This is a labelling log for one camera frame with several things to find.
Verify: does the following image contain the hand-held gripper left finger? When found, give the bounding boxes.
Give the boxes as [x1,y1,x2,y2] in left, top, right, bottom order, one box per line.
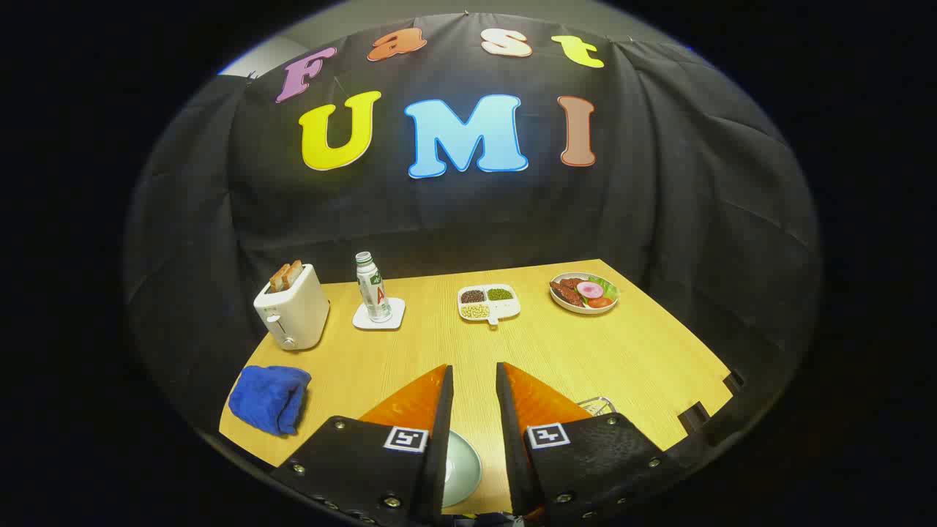
[269,365,455,526]

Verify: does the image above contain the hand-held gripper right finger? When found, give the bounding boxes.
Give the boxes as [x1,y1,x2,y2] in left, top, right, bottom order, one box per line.
[496,362,685,519]

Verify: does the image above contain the pale green plate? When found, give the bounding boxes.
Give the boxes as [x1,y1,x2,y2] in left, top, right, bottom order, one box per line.
[442,430,483,509]

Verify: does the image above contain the white square coaster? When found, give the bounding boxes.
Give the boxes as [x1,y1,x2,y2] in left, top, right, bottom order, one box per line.
[352,297,406,331]

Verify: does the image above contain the white divided bean dish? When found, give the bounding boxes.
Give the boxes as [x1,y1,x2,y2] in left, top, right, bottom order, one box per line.
[458,284,522,326]

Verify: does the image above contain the white plate of food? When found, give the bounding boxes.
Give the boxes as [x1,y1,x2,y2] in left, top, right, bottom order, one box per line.
[549,272,620,315]

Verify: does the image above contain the clear water bottle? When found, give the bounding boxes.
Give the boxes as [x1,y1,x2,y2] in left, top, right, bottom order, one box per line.
[355,252,392,324]

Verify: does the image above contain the blue towel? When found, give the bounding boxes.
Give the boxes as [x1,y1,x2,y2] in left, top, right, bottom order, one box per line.
[228,365,312,437]

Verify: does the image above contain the cream toaster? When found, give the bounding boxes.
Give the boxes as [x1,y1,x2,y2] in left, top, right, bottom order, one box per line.
[253,263,331,351]

